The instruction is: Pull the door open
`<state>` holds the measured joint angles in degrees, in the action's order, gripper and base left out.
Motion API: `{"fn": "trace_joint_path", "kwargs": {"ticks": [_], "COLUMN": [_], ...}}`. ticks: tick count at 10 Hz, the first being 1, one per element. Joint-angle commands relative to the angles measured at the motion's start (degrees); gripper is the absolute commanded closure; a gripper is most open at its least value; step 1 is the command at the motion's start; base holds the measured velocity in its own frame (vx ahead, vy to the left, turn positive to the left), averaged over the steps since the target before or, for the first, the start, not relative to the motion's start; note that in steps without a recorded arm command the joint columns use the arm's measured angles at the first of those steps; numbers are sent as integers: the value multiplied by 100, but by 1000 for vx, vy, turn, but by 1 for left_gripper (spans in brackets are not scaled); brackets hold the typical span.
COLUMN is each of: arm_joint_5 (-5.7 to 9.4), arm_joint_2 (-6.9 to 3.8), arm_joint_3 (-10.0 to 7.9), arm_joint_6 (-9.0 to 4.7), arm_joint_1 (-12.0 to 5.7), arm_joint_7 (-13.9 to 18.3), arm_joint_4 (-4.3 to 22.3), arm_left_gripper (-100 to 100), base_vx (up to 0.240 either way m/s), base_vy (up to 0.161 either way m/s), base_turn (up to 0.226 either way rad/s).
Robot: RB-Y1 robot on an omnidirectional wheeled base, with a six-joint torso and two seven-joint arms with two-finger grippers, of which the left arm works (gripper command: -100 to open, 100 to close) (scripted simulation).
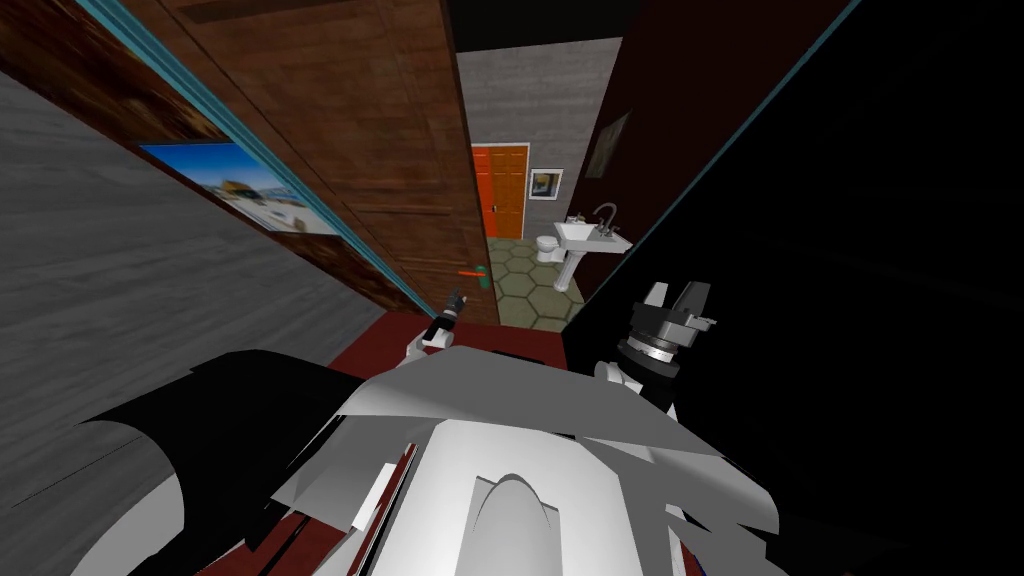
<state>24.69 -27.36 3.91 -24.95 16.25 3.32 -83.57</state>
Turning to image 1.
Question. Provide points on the small framed wall picture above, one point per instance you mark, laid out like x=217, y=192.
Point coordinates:
x=546, y=184

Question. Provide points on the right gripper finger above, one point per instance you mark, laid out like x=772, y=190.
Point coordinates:
x=694, y=298
x=657, y=294

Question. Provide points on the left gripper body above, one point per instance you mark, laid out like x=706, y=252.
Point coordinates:
x=454, y=307

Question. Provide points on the white pedestal sink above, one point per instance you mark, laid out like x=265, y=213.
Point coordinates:
x=582, y=236

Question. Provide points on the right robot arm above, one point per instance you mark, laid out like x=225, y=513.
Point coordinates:
x=640, y=376

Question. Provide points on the brown wooden door leaf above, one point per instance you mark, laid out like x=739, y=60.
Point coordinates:
x=360, y=120

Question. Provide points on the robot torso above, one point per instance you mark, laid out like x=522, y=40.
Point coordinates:
x=520, y=448

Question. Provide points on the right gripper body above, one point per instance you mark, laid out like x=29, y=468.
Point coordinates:
x=664, y=324

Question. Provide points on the orange panelled door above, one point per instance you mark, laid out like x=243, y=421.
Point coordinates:
x=506, y=192

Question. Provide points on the white toilet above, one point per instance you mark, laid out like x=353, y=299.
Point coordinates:
x=548, y=248

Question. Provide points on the blue landscape wall picture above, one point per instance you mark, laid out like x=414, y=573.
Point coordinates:
x=248, y=188

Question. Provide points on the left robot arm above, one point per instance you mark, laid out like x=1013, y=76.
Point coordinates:
x=228, y=436

